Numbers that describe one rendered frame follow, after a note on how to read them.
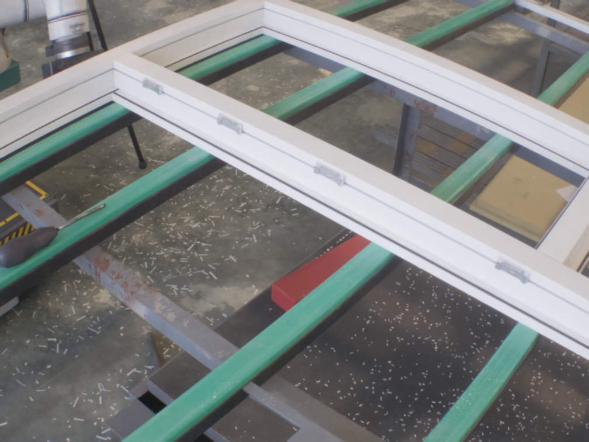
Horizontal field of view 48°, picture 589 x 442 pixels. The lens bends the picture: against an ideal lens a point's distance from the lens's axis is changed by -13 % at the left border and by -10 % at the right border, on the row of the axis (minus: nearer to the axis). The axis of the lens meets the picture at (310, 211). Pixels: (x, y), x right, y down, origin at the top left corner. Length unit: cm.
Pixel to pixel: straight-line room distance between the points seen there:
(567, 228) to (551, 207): 58
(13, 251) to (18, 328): 117
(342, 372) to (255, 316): 19
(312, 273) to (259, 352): 47
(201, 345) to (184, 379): 27
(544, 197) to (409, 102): 38
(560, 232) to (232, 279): 138
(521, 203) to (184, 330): 88
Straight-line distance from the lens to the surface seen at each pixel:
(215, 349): 90
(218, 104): 115
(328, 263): 132
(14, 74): 190
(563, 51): 257
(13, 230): 194
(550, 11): 213
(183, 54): 145
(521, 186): 162
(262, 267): 224
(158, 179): 110
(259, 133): 109
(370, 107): 312
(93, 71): 130
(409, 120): 155
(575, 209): 105
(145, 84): 125
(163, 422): 78
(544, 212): 156
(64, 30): 139
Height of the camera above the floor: 150
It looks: 37 degrees down
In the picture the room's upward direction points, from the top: 6 degrees clockwise
